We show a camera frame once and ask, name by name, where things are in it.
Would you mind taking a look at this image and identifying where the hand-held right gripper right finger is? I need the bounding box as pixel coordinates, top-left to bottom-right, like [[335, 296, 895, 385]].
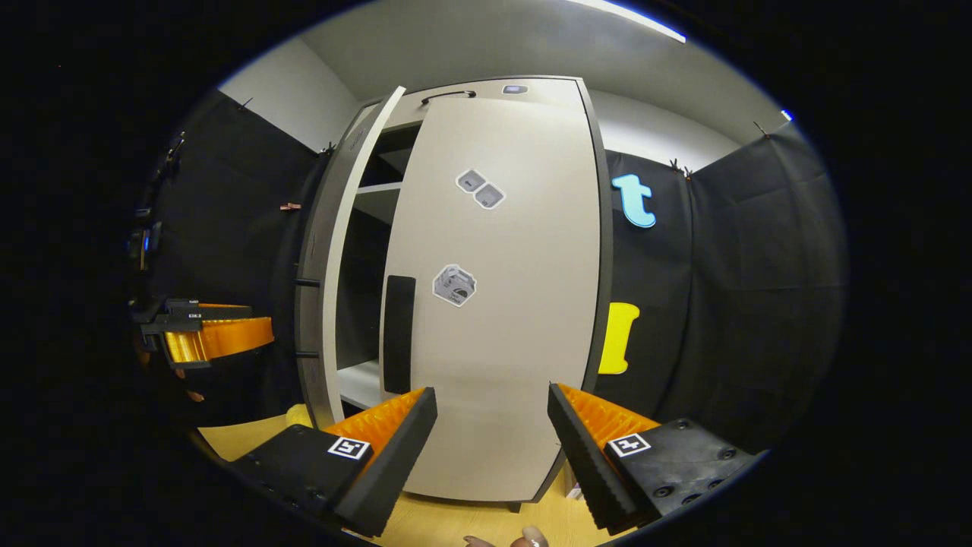
[[548, 383, 762, 536]]

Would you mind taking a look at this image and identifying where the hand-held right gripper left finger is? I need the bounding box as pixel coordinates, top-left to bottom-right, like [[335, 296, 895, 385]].
[[229, 387, 439, 538]]

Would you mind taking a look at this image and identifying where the white cabinet door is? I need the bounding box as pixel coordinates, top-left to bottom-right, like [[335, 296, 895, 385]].
[[380, 97, 604, 502], [295, 86, 407, 432]]

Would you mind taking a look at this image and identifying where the white and grey cabinet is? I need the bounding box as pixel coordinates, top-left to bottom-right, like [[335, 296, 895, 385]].
[[295, 76, 614, 511]]

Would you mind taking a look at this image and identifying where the white cabinet shelf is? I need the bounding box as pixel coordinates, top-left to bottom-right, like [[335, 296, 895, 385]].
[[355, 182, 403, 225]]

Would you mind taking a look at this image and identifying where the white cabinet drawer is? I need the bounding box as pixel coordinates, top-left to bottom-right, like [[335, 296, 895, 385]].
[[395, 76, 587, 109]]

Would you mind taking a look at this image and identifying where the black door handle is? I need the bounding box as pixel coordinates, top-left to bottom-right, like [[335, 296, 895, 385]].
[[383, 275, 417, 394]]

